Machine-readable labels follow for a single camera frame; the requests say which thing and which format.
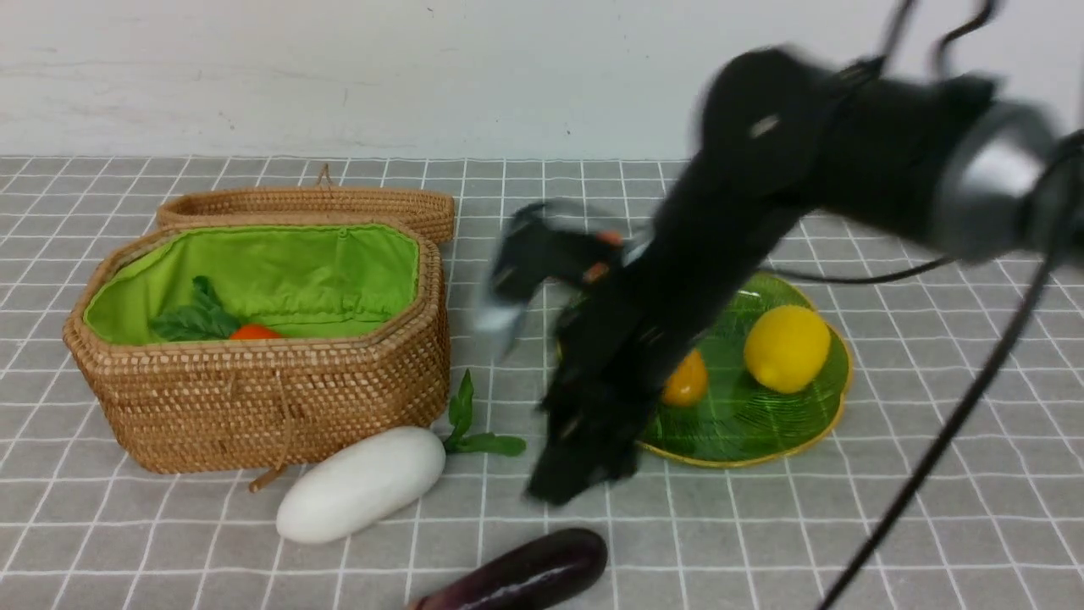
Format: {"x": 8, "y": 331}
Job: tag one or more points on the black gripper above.
{"x": 639, "y": 321}

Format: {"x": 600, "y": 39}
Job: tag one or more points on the orange yellow mango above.
{"x": 688, "y": 384}

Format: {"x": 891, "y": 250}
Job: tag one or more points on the yellow lemon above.
{"x": 787, "y": 348}

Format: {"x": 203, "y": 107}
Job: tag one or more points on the dark purple eggplant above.
{"x": 543, "y": 573}

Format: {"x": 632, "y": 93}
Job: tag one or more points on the white radish with green leaves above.
{"x": 368, "y": 481}

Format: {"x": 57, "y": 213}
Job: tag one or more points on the orange carrot with green leaves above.
{"x": 206, "y": 319}

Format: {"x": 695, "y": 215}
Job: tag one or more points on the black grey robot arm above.
{"x": 947, "y": 166}

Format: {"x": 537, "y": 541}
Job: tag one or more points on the green glass leaf plate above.
{"x": 738, "y": 422}

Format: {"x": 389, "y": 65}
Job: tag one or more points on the woven wicker basket lid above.
{"x": 431, "y": 214}

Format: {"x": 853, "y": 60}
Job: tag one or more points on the woven wicker basket green lining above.
{"x": 365, "y": 343}

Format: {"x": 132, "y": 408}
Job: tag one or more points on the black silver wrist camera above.
{"x": 540, "y": 242}

